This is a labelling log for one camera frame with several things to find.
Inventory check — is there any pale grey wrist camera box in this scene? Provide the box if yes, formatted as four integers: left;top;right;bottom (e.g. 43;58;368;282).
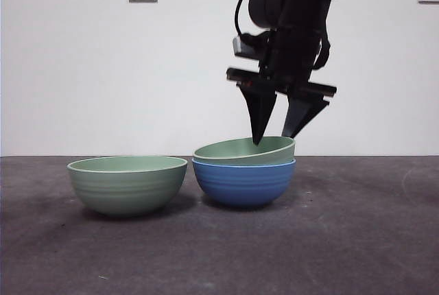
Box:
232;35;265;60

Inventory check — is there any black cable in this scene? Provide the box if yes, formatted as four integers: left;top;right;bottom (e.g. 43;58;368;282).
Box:
234;0;272;40

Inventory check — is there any green ribbed bowl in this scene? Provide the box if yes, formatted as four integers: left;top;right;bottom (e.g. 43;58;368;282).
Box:
67;156;189;217
193;135;296;167

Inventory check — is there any blue ribbed bowl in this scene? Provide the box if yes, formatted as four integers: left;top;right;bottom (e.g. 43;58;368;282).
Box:
191;158;297;211

